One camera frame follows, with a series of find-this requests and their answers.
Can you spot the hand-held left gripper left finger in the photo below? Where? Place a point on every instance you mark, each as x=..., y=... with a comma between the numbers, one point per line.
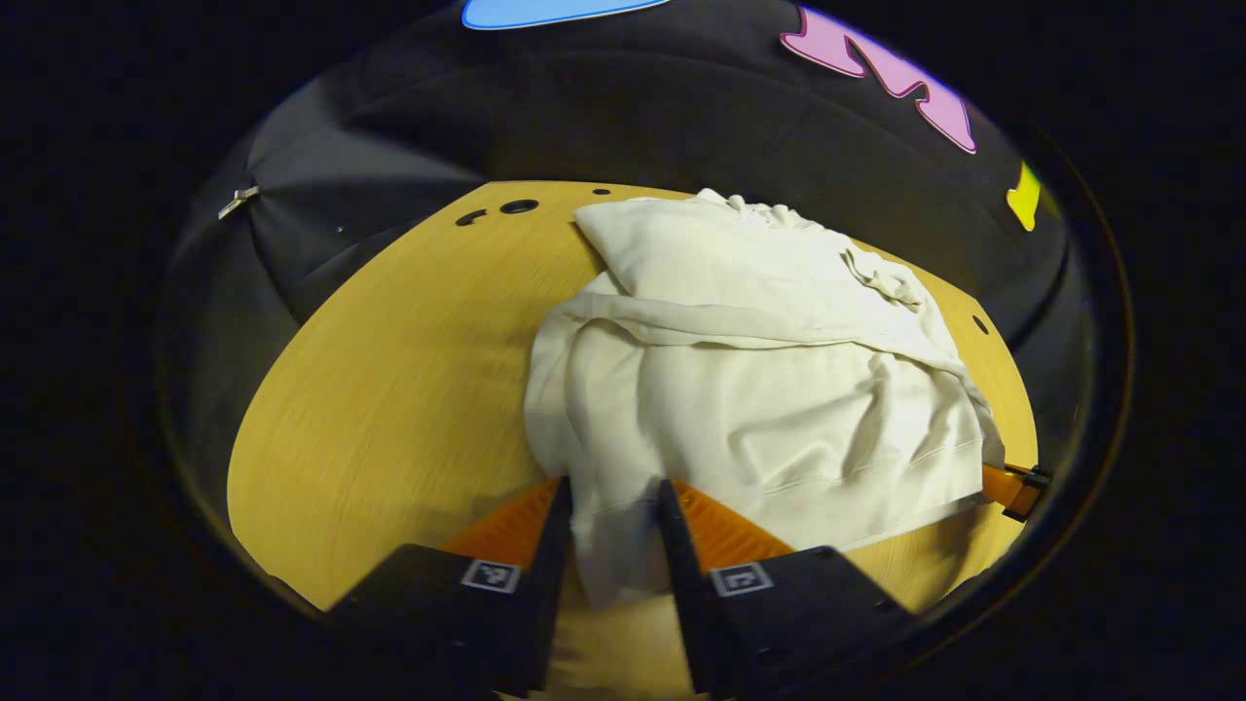
x=545, y=604

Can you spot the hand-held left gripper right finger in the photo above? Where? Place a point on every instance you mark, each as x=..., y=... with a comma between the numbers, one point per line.
x=686, y=604

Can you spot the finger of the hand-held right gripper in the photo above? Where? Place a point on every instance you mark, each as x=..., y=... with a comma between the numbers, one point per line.
x=1003, y=485

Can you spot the white sweatshirt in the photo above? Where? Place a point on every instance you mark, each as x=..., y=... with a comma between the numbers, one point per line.
x=759, y=389

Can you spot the black backdrop cloth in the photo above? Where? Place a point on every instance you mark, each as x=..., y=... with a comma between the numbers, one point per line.
x=633, y=117

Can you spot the silver clip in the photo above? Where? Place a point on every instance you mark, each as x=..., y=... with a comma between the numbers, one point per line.
x=238, y=202

